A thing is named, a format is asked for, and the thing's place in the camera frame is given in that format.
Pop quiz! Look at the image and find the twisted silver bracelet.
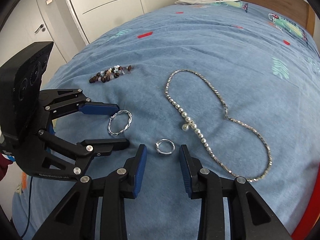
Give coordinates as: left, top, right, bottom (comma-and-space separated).
107, 109, 133, 137

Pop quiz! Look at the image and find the brown bead bracelet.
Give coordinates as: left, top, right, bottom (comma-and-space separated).
88, 64, 135, 84

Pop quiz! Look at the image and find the silver ring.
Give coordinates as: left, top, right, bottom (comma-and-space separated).
154, 138, 176, 156

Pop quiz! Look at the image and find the blue white gloved left hand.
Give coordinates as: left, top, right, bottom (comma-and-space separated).
0, 154, 13, 180

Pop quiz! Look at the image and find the red shallow box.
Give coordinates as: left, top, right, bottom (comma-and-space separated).
291, 171, 319, 239

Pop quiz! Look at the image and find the white door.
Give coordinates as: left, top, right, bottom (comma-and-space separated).
0, 0, 68, 68

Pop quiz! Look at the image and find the white wardrobe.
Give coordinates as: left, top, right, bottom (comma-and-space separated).
67, 0, 177, 44

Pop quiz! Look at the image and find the blue patterned bedspread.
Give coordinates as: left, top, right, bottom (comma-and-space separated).
11, 0, 320, 240

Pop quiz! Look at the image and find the black cable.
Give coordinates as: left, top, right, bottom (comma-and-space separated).
19, 175, 34, 239

